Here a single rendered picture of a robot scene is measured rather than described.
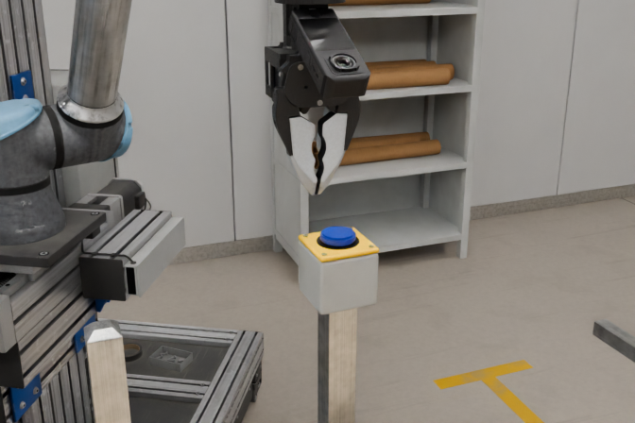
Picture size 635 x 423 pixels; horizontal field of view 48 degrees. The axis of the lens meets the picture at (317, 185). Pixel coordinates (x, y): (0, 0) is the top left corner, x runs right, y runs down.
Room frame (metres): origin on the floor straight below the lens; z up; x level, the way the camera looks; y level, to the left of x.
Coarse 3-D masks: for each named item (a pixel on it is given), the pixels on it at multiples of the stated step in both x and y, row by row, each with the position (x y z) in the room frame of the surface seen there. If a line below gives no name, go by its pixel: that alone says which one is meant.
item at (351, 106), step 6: (354, 96) 0.73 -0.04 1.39; (348, 102) 0.73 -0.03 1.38; (354, 102) 0.73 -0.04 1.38; (336, 108) 0.73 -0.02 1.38; (342, 108) 0.73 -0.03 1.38; (348, 108) 0.73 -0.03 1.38; (354, 108) 0.73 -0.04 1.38; (348, 114) 0.73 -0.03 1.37; (354, 114) 0.73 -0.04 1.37; (348, 120) 0.73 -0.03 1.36; (354, 120) 0.73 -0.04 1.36; (348, 126) 0.73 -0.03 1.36; (354, 126) 0.73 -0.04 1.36; (348, 132) 0.73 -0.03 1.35; (348, 138) 0.73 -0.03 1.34; (348, 144) 0.73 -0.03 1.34
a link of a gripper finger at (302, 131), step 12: (300, 120) 0.71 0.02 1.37; (300, 132) 0.71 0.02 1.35; (312, 132) 0.72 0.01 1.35; (300, 144) 0.71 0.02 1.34; (288, 156) 0.72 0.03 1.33; (300, 156) 0.71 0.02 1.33; (312, 156) 0.72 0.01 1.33; (300, 168) 0.71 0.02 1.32; (312, 168) 0.72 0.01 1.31; (300, 180) 0.72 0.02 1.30; (312, 180) 0.72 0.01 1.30; (312, 192) 0.72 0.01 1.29
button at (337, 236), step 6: (324, 228) 0.75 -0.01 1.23; (330, 228) 0.75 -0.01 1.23; (336, 228) 0.75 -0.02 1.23; (342, 228) 0.75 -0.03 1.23; (348, 228) 0.75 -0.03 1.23; (324, 234) 0.74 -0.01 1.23; (330, 234) 0.74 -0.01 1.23; (336, 234) 0.74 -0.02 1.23; (342, 234) 0.74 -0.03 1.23; (348, 234) 0.74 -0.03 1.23; (354, 234) 0.74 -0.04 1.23; (324, 240) 0.73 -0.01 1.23; (330, 240) 0.73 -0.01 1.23; (336, 240) 0.73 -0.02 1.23; (342, 240) 0.73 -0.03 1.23; (348, 240) 0.73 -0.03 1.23; (354, 240) 0.74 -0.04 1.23
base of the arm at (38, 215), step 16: (0, 192) 1.17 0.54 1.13; (16, 192) 1.17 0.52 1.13; (32, 192) 1.19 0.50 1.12; (48, 192) 1.22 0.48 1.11; (0, 208) 1.16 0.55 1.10; (16, 208) 1.17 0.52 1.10; (32, 208) 1.18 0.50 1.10; (48, 208) 1.20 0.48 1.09; (0, 224) 1.15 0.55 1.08; (16, 224) 1.16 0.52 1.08; (32, 224) 1.18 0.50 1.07; (48, 224) 1.19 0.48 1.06; (64, 224) 1.23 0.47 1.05; (0, 240) 1.15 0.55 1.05; (16, 240) 1.15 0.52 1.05; (32, 240) 1.16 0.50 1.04
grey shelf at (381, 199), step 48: (432, 0) 3.75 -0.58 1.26; (480, 0) 3.37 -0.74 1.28; (384, 48) 3.69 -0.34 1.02; (432, 48) 3.75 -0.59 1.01; (480, 48) 3.38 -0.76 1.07; (384, 96) 3.21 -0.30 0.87; (432, 96) 3.75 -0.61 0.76; (288, 192) 3.24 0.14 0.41; (336, 192) 3.60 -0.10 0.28; (384, 192) 3.70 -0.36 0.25; (432, 192) 3.72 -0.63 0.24; (288, 240) 3.25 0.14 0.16; (384, 240) 3.29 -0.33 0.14; (432, 240) 3.31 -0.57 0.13
